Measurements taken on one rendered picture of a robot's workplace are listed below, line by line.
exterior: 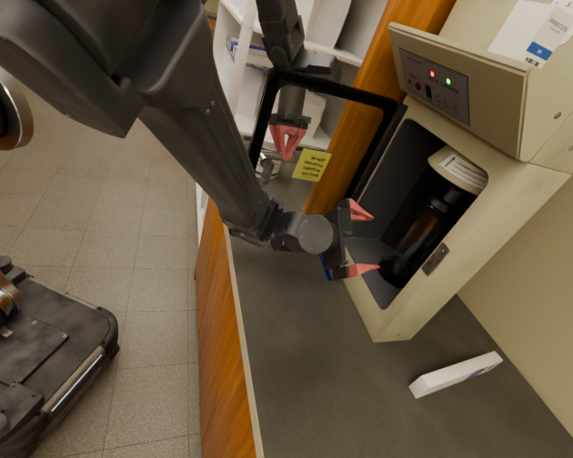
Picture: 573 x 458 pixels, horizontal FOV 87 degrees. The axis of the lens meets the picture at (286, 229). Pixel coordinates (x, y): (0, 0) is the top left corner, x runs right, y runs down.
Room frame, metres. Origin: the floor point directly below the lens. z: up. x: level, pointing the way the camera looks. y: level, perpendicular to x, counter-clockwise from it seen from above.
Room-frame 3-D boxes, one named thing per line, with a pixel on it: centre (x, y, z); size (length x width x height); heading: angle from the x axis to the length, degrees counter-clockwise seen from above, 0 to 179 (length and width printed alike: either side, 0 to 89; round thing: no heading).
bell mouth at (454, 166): (0.64, -0.31, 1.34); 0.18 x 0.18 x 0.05
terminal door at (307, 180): (0.66, 0.00, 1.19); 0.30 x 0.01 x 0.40; 122
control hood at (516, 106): (0.59, -0.16, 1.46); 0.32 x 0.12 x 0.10; 28
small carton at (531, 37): (0.51, -0.20, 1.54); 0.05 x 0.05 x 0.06; 33
